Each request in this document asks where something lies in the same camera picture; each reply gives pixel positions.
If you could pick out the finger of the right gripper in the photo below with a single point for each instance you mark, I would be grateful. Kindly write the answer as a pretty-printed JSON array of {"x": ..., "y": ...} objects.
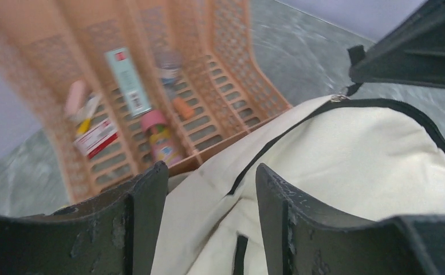
[{"x": 412, "y": 54}]

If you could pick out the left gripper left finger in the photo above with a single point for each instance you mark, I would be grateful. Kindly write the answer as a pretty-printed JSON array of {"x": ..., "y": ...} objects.
[{"x": 114, "y": 232}]

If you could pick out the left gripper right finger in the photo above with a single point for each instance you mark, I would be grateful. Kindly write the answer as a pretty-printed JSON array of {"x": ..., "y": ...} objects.
[{"x": 302, "y": 235}]

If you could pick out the beige canvas backpack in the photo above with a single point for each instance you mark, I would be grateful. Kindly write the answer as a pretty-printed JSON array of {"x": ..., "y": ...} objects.
[{"x": 371, "y": 158}]

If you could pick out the red white small box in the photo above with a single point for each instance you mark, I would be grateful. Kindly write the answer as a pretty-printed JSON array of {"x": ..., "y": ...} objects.
[{"x": 96, "y": 139}]

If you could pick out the pink cartoon container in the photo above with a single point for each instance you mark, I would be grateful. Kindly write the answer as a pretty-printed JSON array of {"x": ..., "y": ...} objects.
[{"x": 163, "y": 147}]

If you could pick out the orange plastic file organizer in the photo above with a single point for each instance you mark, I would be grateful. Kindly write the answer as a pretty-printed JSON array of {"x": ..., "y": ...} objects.
[{"x": 90, "y": 69}]

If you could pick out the green white box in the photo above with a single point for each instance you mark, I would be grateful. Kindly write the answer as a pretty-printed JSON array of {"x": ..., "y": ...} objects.
[{"x": 128, "y": 80}]

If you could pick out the orange handled tool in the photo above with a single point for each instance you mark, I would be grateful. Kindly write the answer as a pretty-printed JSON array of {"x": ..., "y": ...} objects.
[{"x": 182, "y": 108}]

